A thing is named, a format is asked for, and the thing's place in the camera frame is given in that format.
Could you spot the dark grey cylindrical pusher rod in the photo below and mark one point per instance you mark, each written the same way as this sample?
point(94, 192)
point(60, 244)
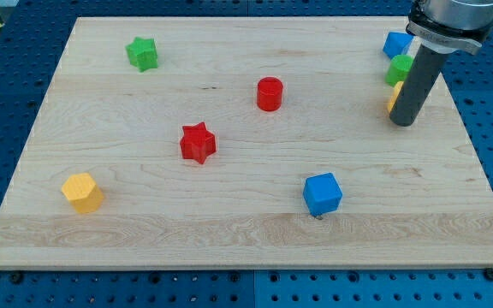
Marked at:
point(427, 65)

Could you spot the green cylinder block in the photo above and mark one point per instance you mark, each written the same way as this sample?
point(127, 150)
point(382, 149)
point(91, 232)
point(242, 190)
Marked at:
point(398, 70)

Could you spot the blue pentagon block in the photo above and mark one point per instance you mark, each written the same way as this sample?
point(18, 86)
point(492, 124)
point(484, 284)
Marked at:
point(396, 44)

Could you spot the yellow block behind rod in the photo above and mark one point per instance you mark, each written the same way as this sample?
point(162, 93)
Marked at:
point(396, 91)

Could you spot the red cylinder block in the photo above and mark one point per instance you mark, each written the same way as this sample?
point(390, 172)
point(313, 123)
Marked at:
point(269, 93)

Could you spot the blue cube block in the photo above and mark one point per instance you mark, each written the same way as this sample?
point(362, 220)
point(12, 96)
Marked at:
point(322, 194)

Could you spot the red star block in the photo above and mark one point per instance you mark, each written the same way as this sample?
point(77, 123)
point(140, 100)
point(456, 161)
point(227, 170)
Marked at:
point(197, 142)

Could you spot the light wooden board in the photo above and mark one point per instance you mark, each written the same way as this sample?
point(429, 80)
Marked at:
point(413, 197)

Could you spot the green star block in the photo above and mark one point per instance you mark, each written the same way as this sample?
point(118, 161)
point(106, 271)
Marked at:
point(142, 53)

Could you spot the yellow hexagon block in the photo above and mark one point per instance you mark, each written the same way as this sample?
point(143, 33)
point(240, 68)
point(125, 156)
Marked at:
point(83, 193)

